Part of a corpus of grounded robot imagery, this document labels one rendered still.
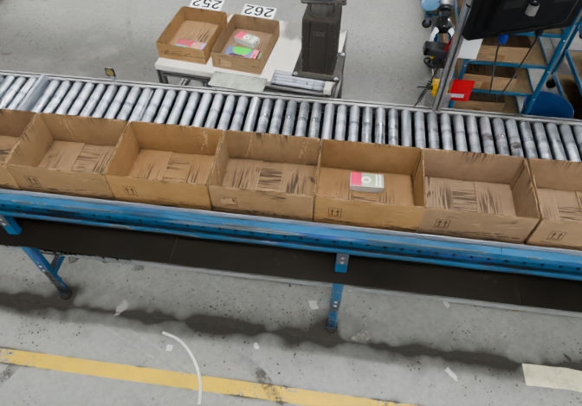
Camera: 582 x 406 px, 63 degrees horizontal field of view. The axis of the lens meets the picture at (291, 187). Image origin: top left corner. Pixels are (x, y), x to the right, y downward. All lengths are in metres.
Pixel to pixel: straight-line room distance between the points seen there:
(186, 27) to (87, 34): 1.73
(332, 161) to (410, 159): 0.32
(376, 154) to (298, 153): 0.32
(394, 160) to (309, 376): 1.16
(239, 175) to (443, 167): 0.83
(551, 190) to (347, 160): 0.83
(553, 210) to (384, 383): 1.13
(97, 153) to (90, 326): 1.00
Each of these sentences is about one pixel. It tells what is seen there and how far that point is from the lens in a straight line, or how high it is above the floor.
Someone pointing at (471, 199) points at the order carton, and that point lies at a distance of 2.03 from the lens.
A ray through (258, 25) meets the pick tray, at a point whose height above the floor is 0.80.
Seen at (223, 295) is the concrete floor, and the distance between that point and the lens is 2.69.
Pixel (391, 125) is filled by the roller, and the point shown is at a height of 0.75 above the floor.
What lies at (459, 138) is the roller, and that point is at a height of 0.75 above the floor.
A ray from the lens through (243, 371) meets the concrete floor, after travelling 2.53.
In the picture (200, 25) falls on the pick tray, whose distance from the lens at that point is 3.08.
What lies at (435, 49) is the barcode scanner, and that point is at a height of 1.08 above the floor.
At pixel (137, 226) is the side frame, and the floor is 0.82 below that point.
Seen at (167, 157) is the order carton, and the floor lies 0.89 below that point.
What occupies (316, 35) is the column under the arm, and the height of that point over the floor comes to 0.99.
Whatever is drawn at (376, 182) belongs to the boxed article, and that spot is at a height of 0.92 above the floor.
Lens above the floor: 2.40
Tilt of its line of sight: 52 degrees down
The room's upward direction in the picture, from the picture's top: straight up
